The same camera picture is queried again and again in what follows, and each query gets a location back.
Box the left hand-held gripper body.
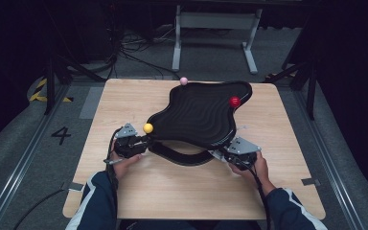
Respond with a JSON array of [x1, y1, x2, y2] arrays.
[[113, 123, 142, 159]]

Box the right hand-held gripper cable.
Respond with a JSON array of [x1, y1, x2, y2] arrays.
[[242, 162, 271, 230]]

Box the metal floor rail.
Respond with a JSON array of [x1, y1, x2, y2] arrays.
[[295, 89, 365, 230], [0, 84, 71, 230]]

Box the bundle of black floor cables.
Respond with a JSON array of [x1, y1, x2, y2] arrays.
[[106, 18, 181, 81]]

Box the red ball knob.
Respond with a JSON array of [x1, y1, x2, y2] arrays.
[[228, 96, 242, 109]]

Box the yellow black hazard tape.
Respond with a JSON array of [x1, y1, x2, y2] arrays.
[[29, 78, 75, 104]]

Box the black wavy tray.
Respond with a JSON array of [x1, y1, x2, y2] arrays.
[[146, 80, 253, 151]]

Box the person's left hand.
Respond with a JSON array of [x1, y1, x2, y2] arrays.
[[109, 149, 143, 180]]

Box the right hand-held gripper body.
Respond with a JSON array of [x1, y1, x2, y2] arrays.
[[224, 136, 263, 171]]

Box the grey tape piece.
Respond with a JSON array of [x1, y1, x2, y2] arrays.
[[301, 177, 321, 187], [66, 181, 85, 194]]

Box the person's right hand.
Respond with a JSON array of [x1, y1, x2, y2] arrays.
[[229, 151, 271, 190]]

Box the black floor cable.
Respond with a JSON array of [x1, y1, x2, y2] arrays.
[[12, 188, 66, 230]]

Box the hand-held gripper cable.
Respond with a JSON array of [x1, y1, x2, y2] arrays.
[[104, 127, 123, 224], [242, 162, 271, 230]]

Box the left hand-held gripper cable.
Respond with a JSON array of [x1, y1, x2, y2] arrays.
[[104, 127, 123, 224]]

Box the grey metal stand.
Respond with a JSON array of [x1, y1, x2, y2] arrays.
[[171, 4, 263, 75]]

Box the black tripod stand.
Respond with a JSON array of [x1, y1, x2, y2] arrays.
[[264, 60, 317, 121], [42, 54, 106, 116]]

